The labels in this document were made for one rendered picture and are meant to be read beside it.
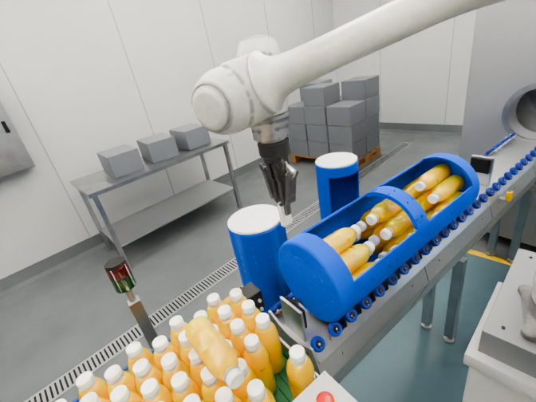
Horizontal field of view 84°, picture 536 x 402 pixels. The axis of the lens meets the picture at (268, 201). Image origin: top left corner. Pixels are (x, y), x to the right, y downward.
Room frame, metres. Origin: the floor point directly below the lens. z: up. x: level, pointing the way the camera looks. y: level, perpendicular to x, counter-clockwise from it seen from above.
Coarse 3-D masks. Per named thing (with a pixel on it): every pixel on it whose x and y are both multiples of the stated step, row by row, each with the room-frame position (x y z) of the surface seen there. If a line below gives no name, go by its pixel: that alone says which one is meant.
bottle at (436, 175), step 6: (432, 168) 1.16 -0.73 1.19; (438, 168) 1.15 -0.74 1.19; (444, 168) 1.15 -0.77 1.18; (450, 168) 1.17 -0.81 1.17; (426, 174) 1.12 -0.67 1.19; (432, 174) 1.11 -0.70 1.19; (438, 174) 1.12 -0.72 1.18; (444, 174) 1.13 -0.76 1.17; (450, 174) 1.16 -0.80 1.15; (420, 180) 1.10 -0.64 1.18; (426, 180) 1.09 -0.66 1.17; (432, 180) 1.09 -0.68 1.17; (438, 180) 1.10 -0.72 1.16; (426, 186) 1.08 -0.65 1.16; (432, 186) 1.09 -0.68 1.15
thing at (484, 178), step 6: (474, 156) 1.43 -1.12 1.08; (480, 156) 1.41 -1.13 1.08; (486, 156) 1.40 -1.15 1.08; (474, 162) 1.42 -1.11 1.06; (480, 162) 1.39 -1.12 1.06; (486, 162) 1.37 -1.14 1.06; (492, 162) 1.36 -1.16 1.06; (474, 168) 1.41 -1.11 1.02; (480, 168) 1.39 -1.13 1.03; (486, 168) 1.37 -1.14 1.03; (492, 168) 1.37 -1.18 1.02; (480, 174) 1.40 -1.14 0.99; (486, 174) 1.38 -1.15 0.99; (480, 180) 1.39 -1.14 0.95; (486, 180) 1.37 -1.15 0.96
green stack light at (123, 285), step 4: (128, 276) 0.77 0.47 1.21; (132, 276) 0.79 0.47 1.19; (120, 280) 0.76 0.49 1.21; (124, 280) 0.76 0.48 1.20; (128, 280) 0.77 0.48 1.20; (132, 280) 0.78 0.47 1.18; (112, 284) 0.76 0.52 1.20; (116, 284) 0.76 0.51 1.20; (120, 284) 0.76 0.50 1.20; (124, 284) 0.76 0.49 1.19; (128, 284) 0.77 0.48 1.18; (132, 284) 0.78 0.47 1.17; (116, 288) 0.76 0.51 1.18; (120, 288) 0.76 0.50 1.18; (124, 288) 0.76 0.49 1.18; (128, 288) 0.76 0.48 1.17; (132, 288) 0.77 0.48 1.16; (116, 292) 0.76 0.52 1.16; (120, 292) 0.76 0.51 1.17; (124, 292) 0.76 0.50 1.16
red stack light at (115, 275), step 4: (124, 264) 0.78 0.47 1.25; (120, 268) 0.77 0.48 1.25; (124, 268) 0.77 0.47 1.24; (128, 268) 0.79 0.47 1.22; (108, 272) 0.76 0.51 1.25; (112, 272) 0.76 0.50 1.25; (116, 272) 0.76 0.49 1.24; (120, 272) 0.76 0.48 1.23; (124, 272) 0.77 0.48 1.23; (128, 272) 0.78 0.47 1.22; (108, 276) 0.76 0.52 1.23; (112, 276) 0.76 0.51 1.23; (116, 276) 0.76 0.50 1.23; (120, 276) 0.76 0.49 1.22; (124, 276) 0.77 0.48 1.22; (112, 280) 0.76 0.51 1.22; (116, 280) 0.76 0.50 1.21
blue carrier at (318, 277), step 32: (448, 160) 1.13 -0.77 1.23; (384, 192) 0.95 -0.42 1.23; (320, 224) 0.92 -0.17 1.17; (352, 224) 1.04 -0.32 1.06; (416, 224) 0.83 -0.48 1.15; (448, 224) 0.98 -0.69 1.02; (288, 256) 0.79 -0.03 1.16; (320, 256) 0.68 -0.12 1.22; (384, 256) 0.73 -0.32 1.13; (320, 288) 0.67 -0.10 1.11; (352, 288) 0.63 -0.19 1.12
